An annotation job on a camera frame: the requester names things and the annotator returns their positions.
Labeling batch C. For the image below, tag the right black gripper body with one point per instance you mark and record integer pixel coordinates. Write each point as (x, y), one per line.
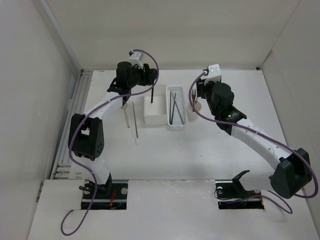
(205, 91)

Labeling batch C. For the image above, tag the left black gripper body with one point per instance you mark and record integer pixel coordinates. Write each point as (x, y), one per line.
(139, 77)

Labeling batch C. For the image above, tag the brown wooden fork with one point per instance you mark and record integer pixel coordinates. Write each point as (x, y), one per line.
(194, 97)

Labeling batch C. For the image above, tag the black plastic spoon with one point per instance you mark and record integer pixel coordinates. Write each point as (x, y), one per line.
(152, 95)

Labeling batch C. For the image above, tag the black chopstick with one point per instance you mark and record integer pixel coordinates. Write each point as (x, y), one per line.
(170, 106)
(173, 107)

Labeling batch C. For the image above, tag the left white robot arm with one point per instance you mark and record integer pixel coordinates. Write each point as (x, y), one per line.
(86, 134)

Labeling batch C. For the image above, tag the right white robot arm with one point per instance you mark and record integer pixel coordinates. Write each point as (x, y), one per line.
(291, 168)

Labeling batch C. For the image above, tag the white paper cup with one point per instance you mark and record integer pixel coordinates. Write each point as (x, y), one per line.
(192, 115)

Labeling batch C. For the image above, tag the silver metal chopstick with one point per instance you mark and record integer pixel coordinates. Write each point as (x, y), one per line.
(135, 121)

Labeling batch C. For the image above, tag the light wooden chopstick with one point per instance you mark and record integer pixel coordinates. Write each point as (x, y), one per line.
(126, 115)

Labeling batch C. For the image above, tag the white perforated tray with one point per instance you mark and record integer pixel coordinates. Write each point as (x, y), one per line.
(180, 99)

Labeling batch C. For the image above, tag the white square box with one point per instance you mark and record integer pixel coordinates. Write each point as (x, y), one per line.
(155, 113)

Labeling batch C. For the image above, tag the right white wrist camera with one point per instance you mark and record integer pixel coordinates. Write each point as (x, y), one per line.
(213, 73)

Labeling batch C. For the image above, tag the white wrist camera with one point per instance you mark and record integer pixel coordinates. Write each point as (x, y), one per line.
(135, 58)
(213, 73)

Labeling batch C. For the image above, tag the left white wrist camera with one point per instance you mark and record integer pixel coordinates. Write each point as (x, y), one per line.
(135, 58)

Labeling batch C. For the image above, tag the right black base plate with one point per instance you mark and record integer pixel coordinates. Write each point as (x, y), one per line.
(231, 195)

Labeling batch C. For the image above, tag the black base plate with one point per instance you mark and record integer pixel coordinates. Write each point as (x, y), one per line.
(114, 199)
(231, 195)

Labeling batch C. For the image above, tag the aluminium rail frame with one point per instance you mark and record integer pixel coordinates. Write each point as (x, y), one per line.
(61, 163)

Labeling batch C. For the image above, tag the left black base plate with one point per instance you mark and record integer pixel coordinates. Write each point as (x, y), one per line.
(114, 199)

